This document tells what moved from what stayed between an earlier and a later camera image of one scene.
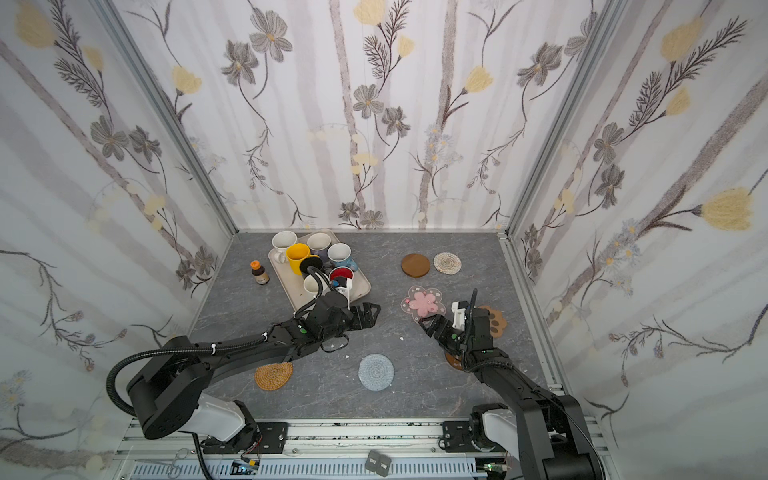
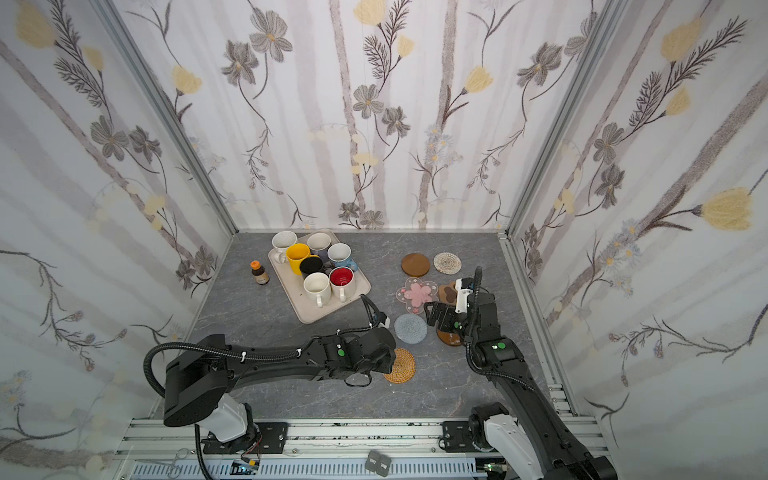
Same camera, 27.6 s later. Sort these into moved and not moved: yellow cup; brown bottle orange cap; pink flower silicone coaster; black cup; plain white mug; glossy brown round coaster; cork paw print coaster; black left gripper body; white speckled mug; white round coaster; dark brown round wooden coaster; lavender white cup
Moved: pink flower silicone coaster; glossy brown round coaster; black left gripper body; cork paw print coaster
Not moved: dark brown round wooden coaster; lavender white cup; black cup; brown bottle orange cap; plain white mug; white round coaster; yellow cup; white speckled mug
